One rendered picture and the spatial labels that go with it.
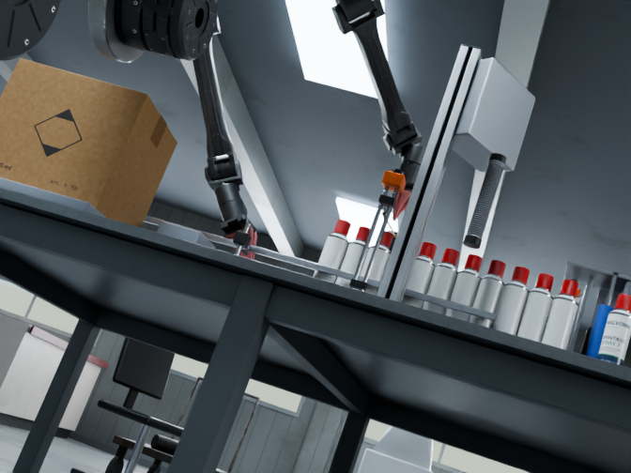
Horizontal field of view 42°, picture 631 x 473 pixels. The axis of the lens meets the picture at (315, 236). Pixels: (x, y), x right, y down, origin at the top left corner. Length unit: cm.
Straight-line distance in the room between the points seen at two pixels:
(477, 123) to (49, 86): 89
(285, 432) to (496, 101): 833
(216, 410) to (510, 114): 93
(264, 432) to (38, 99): 841
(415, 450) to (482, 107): 686
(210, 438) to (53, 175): 64
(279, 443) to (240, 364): 854
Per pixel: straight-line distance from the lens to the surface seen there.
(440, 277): 183
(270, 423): 1000
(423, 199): 174
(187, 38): 135
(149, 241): 152
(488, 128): 183
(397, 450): 850
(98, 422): 1055
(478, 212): 178
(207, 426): 142
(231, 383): 142
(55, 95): 181
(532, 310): 181
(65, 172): 173
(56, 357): 911
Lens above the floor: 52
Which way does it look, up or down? 15 degrees up
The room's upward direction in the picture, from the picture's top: 20 degrees clockwise
